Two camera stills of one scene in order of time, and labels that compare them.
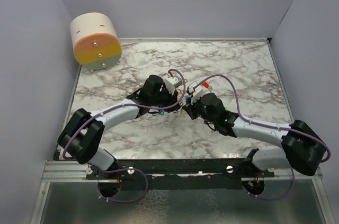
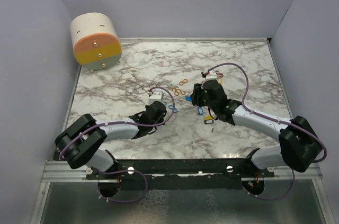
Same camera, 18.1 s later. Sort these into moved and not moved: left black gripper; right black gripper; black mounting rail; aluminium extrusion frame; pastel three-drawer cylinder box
Moved: right black gripper; left black gripper
Not moved: black mounting rail; aluminium extrusion frame; pastel three-drawer cylinder box
